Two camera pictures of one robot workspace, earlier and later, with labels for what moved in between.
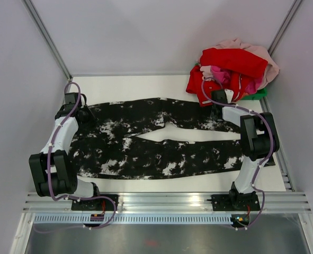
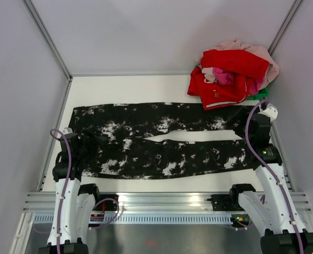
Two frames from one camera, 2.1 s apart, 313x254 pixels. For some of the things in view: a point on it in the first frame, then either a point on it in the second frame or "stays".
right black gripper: (214, 116) → (241, 115)
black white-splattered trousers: (107, 147) stays
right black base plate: (235, 201) stays
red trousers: (246, 66) stays
